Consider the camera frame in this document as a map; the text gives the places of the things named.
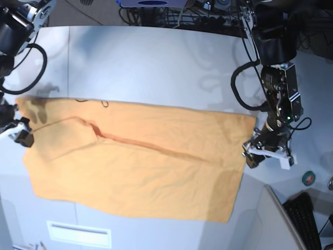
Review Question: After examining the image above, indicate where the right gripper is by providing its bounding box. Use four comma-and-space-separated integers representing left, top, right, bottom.
1, 104, 34, 148

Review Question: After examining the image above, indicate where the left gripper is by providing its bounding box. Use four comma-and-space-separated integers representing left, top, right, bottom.
246, 119, 290, 168

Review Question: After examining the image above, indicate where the orange t-shirt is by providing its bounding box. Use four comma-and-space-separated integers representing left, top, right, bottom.
16, 97, 256, 223

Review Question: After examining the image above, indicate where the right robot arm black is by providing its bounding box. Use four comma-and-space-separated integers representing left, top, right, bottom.
1, 1, 56, 147

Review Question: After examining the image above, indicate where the green tape roll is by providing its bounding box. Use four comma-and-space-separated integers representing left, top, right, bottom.
302, 171, 316, 186

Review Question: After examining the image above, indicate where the black keyboard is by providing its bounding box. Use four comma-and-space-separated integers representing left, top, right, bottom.
283, 192, 322, 250

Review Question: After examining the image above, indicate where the blue box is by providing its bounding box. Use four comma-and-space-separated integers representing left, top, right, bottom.
116, 0, 187, 8

